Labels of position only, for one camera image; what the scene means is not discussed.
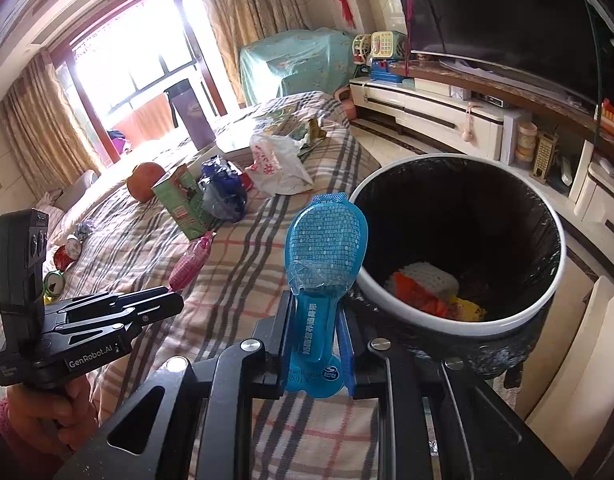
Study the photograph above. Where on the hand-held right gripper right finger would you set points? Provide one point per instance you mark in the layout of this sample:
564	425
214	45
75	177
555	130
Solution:
348	360

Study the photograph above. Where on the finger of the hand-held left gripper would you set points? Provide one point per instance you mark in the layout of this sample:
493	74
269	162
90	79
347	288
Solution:
112	299
137	316

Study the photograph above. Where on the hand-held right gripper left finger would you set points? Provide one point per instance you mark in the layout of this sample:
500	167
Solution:
272	355

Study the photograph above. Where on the pink snack wrapper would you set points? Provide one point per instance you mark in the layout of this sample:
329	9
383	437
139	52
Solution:
189	260

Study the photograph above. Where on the red snack bag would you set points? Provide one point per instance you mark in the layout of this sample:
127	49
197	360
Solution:
412	292

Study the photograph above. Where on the green drink carton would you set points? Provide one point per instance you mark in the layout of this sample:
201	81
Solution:
179	205

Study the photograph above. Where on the white foam fruit net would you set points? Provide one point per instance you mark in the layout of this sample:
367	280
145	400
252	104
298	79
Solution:
432	277

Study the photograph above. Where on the blue plastic snack package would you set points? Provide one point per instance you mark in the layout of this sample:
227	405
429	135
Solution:
322	240

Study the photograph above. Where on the gold snack bag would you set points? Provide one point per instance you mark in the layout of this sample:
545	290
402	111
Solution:
467	310

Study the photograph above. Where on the dark blue plastic bag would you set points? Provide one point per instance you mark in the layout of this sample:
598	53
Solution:
222	190

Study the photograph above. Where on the white trash bin black liner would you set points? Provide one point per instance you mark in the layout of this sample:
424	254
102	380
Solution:
462	210

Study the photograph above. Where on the white plastic bag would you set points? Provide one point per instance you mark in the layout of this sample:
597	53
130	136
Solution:
277	162

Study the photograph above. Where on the person's left hand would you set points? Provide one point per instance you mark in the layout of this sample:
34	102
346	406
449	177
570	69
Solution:
62	410

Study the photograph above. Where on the green drink can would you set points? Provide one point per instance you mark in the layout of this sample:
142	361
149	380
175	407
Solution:
53	282

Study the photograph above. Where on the red drink can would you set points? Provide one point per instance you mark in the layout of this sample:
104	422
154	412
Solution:
62	259

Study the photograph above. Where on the silver foil wrapper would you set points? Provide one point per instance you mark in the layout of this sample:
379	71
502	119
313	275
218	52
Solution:
84	229

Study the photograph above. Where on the plaid blanket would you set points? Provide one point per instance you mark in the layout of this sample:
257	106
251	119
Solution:
237	260

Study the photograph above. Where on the apple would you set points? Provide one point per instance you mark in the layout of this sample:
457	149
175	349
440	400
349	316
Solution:
144	182

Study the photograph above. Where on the beige curtain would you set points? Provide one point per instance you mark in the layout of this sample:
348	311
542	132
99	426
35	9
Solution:
42	130
252	20

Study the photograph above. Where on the hanging colourful clothes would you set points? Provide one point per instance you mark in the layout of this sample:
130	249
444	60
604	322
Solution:
118	142

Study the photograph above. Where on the orange hanging towel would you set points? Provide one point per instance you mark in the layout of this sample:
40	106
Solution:
147	117

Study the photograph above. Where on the purple water bottle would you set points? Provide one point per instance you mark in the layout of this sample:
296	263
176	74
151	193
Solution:
192	115

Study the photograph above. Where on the white furniture panel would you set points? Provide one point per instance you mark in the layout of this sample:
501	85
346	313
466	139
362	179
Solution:
577	375

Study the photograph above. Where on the white television cabinet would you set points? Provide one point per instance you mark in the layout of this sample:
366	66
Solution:
427	115

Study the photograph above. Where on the pink plastic toy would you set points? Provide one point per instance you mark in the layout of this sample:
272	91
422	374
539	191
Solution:
468	122

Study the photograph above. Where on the wooden model tower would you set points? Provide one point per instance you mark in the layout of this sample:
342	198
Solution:
543	157

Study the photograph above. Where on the round patterned tin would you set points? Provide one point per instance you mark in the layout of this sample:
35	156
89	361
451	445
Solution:
527	140

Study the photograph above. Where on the white remote control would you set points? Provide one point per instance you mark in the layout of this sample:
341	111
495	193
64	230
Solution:
565	171

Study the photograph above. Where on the blue toy cash register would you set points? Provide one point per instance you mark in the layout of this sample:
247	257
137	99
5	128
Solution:
386	72

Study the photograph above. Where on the teal furniture cover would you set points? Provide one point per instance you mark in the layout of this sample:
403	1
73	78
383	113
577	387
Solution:
292	65

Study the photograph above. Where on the silver set-top box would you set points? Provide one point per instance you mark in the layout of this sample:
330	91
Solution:
488	100

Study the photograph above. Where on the yellow green toy phone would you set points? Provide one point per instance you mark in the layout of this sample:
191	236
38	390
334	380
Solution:
387	44

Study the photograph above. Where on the brown television shelf board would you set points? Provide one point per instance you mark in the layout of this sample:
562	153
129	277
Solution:
537	102

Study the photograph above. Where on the pink rod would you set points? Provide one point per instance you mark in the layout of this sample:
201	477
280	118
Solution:
408	10

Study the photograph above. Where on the small red toy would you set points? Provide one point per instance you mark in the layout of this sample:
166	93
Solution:
612	120

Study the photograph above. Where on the black television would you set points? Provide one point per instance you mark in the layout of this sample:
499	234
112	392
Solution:
497	10

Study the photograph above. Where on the green rod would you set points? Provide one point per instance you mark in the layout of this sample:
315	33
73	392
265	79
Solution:
594	60

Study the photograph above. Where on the brown balcony door frame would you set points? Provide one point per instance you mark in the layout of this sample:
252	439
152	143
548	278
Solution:
187	35

